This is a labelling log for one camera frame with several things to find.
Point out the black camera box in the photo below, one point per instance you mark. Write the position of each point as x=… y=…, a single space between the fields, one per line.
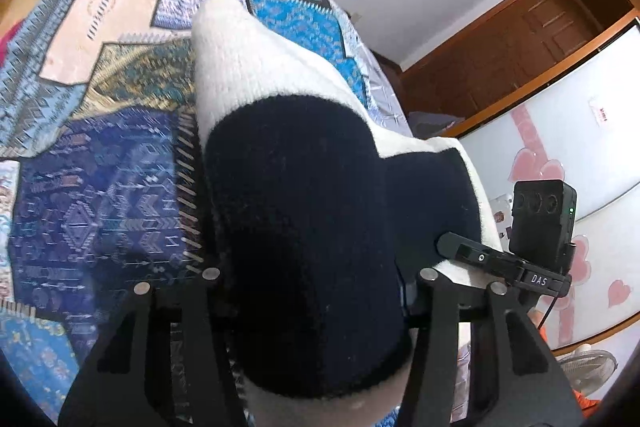
x=543 y=215

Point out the white and navy knit sweater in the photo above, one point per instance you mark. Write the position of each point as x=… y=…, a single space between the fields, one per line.
x=313 y=202

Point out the brown wooden door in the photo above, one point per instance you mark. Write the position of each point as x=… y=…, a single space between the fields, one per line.
x=507 y=53

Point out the white wardrobe with pink hearts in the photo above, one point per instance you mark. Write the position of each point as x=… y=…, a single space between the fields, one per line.
x=583 y=129

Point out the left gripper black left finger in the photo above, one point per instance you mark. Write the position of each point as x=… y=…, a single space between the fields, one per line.
x=163 y=360

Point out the blue patchwork bedspread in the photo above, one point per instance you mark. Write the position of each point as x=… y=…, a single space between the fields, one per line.
x=100 y=187

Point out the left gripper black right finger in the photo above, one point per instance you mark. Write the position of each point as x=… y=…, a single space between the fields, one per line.
x=514 y=378

